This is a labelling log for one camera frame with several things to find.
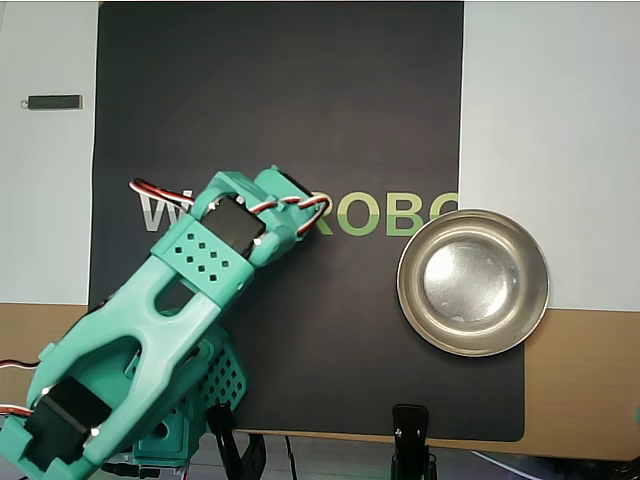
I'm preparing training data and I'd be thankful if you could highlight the elbow servo cable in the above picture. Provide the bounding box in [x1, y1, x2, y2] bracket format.
[0, 356, 42, 417]

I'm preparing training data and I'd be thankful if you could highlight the thin black hanging cable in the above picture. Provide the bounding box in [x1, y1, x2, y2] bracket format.
[283, 434, 301, 480]

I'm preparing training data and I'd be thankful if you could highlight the wrist servo cable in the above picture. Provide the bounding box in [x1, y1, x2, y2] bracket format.
[127, 177, 333, 237]

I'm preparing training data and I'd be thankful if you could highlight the black table clamp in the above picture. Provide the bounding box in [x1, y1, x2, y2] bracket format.
[205, 402, 269, 480]

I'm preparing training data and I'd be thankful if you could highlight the metal bowl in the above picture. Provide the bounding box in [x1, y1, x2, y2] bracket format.
[396, 207, 551, 358]

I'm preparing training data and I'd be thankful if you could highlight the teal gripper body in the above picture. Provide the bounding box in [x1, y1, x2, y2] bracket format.
[284, 198, 321, 247]

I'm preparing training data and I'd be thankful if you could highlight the large white paper sheet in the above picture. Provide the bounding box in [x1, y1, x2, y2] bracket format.
[457, 0, 640, 312]

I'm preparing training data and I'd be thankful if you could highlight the black WOWROBO printed mat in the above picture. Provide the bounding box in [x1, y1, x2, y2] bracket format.
[83, 1, 526, 444]

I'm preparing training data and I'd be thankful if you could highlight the black USB stick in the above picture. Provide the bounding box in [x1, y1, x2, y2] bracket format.
[19, 93, 85, 112]

